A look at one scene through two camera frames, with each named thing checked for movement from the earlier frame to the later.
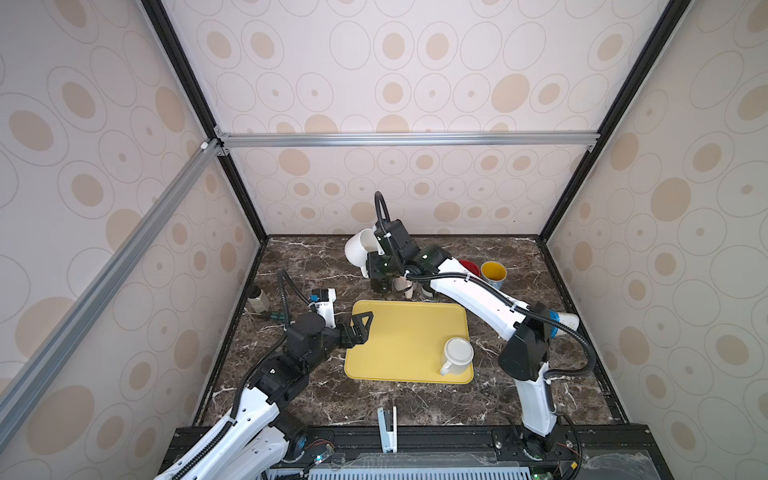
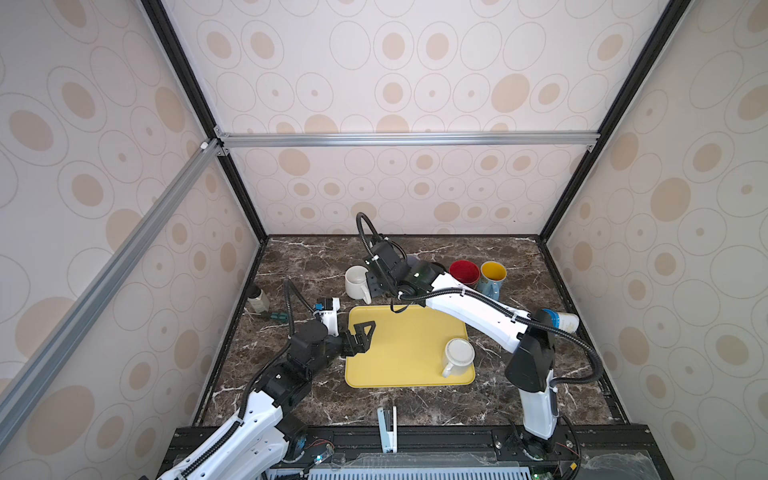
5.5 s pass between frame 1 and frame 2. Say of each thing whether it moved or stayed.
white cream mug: stayed
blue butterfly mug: stayed
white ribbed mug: moved
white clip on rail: stayed
